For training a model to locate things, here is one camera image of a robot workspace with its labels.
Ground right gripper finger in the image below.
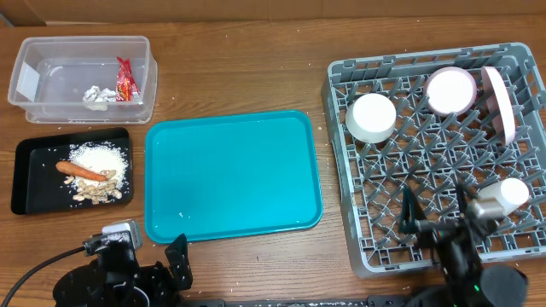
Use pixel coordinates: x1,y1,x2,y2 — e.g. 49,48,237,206
398,187,420,234
456,183,468,216

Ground white paper cup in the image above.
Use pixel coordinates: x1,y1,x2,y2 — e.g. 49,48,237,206
478,177,530,216

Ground orange carrot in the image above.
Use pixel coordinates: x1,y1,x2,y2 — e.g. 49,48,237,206
55,161,107,182

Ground white plate with food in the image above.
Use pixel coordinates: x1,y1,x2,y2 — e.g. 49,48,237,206
481,67,515,145

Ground pink rimmed bowl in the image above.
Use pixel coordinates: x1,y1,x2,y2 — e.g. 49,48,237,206
424,67,477,116

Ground white bowl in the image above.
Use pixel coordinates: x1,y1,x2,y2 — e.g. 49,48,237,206
346,93,397,143

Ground white tissue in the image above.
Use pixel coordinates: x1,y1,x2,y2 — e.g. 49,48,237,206
83,85,116,111

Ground red snack wrapper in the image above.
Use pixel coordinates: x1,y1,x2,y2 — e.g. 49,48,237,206
116,57,140,101

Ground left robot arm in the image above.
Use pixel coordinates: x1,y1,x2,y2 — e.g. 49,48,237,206
53,219,193,307

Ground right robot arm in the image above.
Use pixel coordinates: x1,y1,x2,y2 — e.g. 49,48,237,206
398,184,528,307

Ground grey dishwasher rack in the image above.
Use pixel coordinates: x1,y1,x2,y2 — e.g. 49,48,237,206
322,43,545,278

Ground teal serving tray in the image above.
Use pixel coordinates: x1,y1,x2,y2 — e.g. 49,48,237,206
144,110,323,244

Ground food scraps on plate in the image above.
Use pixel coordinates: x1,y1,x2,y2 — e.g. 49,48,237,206
61,141,131,206

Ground black plastic tray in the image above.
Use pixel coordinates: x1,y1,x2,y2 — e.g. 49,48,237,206
11,127,133,215

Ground clear plastic bin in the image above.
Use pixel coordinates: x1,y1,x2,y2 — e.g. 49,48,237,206
7,36,159,125

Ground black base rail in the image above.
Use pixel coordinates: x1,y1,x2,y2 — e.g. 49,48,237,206
179,295,410,307

